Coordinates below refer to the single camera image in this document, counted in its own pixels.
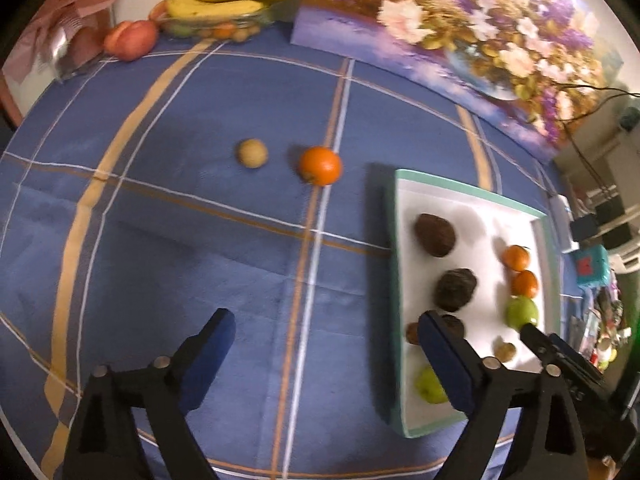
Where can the blue plaid tablecloth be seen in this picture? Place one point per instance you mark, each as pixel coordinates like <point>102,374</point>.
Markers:
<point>175,200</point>

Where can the wrinkled dark passion fruit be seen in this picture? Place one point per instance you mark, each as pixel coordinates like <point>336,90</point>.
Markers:
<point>455,290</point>

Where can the teal box with red label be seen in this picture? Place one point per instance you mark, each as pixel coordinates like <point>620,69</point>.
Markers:
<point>590,265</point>

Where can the small orange fruit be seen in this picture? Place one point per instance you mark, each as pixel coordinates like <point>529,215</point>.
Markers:
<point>223,31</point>

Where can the tan round longan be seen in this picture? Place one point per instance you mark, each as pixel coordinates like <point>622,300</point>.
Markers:
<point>251,153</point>

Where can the small tan longan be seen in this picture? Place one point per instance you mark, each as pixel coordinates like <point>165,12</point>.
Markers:
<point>505,351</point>

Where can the white tray with teal rim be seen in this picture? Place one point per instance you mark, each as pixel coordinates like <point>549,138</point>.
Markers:
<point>480,220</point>

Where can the glass fruit bowl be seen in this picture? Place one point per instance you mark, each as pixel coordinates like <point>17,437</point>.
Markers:
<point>210,24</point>

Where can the shiny brown passion fruit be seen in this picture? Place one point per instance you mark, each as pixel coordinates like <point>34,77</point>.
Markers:
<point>411,334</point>

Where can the floral painting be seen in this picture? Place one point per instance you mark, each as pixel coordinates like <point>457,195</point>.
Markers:
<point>450,25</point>

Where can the red peach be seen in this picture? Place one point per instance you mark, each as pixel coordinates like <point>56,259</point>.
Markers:
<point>132,40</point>

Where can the small tan fruit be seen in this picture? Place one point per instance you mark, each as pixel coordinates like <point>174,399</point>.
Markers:
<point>253,30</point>
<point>241,35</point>

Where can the orange tangerine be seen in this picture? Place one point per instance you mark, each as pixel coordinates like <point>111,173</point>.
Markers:
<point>516,257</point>
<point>525,284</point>
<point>320,165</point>

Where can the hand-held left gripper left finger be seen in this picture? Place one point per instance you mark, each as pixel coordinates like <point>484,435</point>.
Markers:
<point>210,355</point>

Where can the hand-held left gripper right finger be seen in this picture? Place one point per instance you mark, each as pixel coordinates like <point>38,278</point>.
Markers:
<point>445,365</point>

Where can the small black box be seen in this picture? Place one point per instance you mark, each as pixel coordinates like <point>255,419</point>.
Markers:
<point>584,227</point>

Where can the green kiwi fruit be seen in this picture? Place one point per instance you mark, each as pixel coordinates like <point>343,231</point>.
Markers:
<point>429,386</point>
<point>522,312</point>

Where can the smooth brown passion fruit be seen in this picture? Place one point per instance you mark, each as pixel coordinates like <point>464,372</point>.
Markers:
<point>434,234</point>

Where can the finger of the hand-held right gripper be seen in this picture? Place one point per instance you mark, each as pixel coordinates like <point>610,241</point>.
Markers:
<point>537,342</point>

